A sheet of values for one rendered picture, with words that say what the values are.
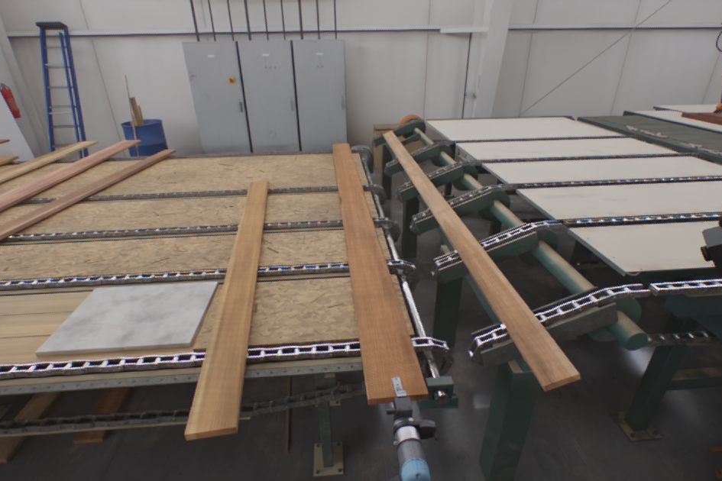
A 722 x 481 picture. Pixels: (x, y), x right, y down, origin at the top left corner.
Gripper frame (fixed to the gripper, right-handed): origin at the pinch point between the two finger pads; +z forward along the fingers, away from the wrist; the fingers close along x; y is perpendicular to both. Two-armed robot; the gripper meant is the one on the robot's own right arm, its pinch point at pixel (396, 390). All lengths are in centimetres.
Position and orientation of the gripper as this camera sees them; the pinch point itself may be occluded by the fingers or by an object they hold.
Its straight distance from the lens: 139.8
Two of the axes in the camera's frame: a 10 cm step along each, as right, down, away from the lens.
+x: 0.1, 8.9, 4.5
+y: -9.9, 0.6, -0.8
